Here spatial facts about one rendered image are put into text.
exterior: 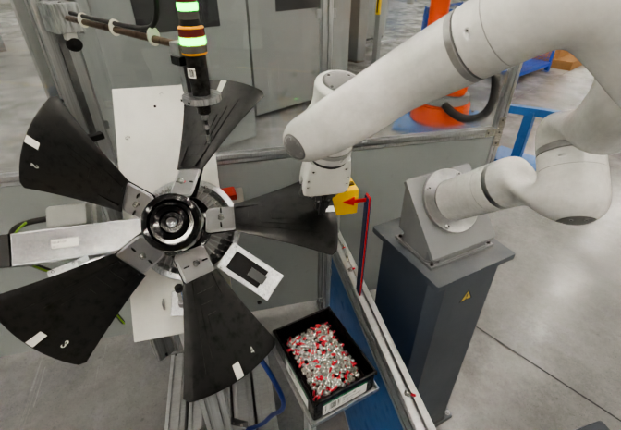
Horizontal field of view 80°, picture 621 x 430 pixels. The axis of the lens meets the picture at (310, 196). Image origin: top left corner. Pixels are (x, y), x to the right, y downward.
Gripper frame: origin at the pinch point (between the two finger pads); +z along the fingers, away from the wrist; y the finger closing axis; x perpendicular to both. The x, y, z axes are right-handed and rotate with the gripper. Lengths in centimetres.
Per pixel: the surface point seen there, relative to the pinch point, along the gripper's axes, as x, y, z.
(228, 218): -1.1, 20.8, 2.6
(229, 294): 11.2, 22.6, 14.4
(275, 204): -3.3, 9.9, 2.4
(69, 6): -59, 55, -20
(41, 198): -60, 92, 52
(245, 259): 2.1, 18.2, 15.3
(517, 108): -182, -242, 126
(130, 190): -7.3, 40.1, -3.4
